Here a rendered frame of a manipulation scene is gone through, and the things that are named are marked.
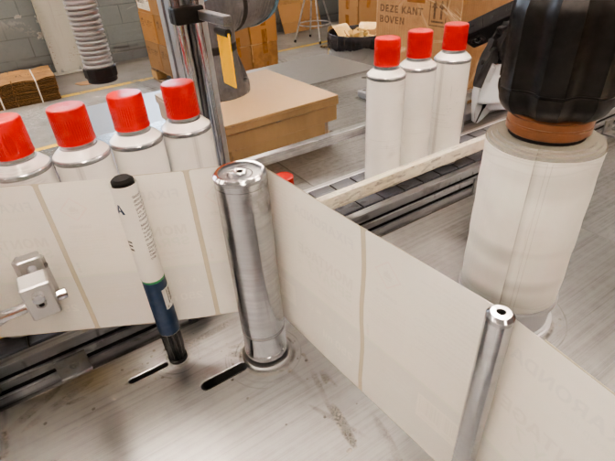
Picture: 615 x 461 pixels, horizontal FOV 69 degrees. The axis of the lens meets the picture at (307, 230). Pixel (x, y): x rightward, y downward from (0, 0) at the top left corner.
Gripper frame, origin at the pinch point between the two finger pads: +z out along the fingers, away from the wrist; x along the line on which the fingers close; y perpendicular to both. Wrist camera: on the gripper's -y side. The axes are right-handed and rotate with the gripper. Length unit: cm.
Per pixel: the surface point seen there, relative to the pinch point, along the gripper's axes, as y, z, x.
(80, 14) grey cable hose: -8, 9, -57
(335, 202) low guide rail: 4.8, 18.7, -26.2
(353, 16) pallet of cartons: -322, -76, 220
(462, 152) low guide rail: 4.7, 6.5, -5.2
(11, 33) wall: -546, 64, -17
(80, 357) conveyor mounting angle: 6, 40, -53
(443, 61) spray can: 1.3, -3.8, -14.1
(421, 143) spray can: 2.8, 7.6, -12.8
